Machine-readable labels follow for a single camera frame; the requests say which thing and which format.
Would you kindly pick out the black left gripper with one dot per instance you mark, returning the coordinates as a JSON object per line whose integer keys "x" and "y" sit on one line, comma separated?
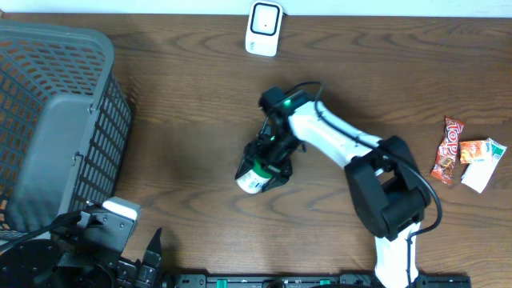
{"x": 122, "y": 271}

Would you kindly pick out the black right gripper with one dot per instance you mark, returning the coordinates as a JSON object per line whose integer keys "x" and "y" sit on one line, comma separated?
{"x": 254, "y": 148}

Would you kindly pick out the green lid white jar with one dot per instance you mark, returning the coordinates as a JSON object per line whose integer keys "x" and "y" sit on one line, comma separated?
{"x": 254, "y": 179}

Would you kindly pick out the red Top candy bar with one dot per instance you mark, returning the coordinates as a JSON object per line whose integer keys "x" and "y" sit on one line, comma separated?
{"x": 447, "y": 151}

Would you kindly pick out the orange small carton box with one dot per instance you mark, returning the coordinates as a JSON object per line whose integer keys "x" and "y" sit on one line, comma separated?
{"x": 475, "y": 151}

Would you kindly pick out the white blue medicine box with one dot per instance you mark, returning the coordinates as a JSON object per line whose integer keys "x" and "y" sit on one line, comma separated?
{"x": 477, "y": 175}

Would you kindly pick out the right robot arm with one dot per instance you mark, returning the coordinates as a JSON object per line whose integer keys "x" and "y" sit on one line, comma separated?
{"x": 387, "y": 191}

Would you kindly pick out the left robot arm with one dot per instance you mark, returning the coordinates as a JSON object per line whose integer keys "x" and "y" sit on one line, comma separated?
{"x": 31, "y": 260}

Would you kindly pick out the white barcode scanner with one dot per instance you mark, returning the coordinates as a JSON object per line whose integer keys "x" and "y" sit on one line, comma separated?
{"x": 263, "y": 28}

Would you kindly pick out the grey plastic mesh basket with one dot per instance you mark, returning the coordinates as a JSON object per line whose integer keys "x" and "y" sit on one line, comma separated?
{"x": 65, "y": 123}

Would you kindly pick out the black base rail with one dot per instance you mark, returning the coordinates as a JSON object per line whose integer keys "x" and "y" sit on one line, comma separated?
{"x": 344, "y": 280}

